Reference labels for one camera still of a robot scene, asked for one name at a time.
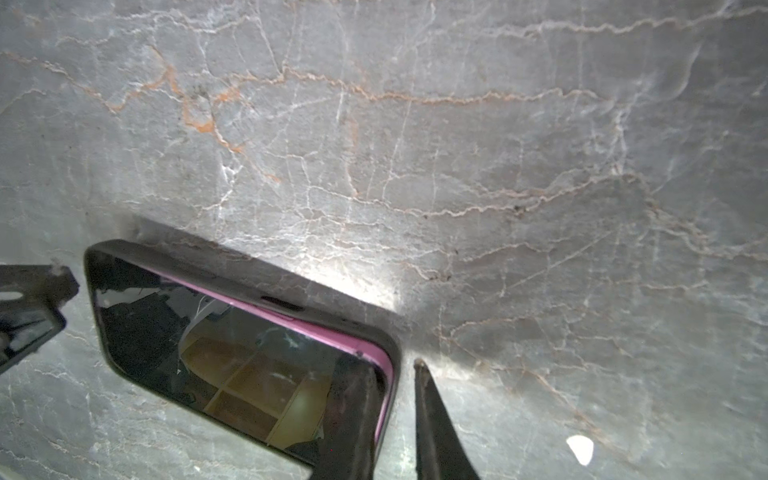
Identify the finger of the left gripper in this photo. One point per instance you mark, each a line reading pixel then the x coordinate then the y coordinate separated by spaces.
pixel 31 298

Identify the purple-edged phone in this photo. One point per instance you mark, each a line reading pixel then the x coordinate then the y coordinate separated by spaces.
pixel 270 377

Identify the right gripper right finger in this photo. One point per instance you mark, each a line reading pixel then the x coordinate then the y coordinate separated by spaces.
pixel 439 453

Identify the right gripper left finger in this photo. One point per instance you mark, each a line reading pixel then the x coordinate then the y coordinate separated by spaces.
pixel 348 450

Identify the black case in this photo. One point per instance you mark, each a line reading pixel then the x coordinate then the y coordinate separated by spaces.
pixel 220 282

